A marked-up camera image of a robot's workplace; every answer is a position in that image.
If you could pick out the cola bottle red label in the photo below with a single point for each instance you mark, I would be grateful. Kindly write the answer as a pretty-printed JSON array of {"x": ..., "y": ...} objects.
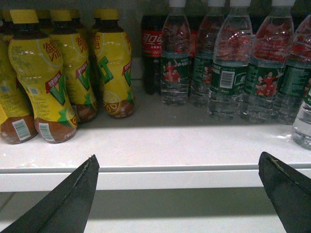
[{"x": 151, "y": 30}]

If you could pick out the yellow lemon tea bottle middle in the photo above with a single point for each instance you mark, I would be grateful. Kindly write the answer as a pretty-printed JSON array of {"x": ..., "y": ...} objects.
[{"x": 76, "y": 67}]

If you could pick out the white shelf board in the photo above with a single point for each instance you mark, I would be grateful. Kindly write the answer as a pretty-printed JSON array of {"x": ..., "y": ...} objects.
[{"x": 158, "y": 147}]

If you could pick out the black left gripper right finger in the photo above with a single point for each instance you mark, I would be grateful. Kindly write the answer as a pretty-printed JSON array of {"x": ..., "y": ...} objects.
[{"x": 289, "y": 192}]

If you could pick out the yellow lemon tea bottle left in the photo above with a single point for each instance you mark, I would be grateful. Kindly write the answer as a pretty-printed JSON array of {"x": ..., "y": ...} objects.
[{"x": 16, "y": 116}]

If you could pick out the water bottle barcode label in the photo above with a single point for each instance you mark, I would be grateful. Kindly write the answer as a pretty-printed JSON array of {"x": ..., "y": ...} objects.
[{"x": 230, "y": 62}]

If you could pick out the yellow lemon tea bottle front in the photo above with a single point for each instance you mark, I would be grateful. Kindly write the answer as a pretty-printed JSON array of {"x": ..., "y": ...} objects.
[{"x": 38, "y": 63}]

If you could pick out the yellow lemon tea bottle right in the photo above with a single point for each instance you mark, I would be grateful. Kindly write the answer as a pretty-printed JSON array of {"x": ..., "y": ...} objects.
[{"x": 112, "y": 48}]

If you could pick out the water bottle text label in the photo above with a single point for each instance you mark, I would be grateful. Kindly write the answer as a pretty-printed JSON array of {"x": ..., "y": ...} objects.
[{"x": 297, "y": 76}]

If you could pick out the water bottle athletes label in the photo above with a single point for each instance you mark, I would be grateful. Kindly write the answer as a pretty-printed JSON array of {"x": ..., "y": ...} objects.
[{"x": 270, "y": 50}]

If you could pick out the yellow lemon tea bottle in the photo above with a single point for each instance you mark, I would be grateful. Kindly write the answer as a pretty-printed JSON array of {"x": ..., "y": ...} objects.
[
  {"x": 38, "y": 63},
  {"x": 112, "y": 48},
  {"x": 16, "y": 116},
  {"x": 76, "y": 67}
]

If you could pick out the water bottle green label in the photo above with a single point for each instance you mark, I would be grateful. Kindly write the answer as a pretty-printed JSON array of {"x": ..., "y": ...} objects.
[
  {"x": 302, "y": 125},
  {"x": 204, "y": 52},
  {"x": 175, "y": 55}
]

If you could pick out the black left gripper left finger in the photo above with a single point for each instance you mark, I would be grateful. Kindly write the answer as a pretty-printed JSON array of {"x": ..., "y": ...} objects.
[{"x": 66, "y": 208}]

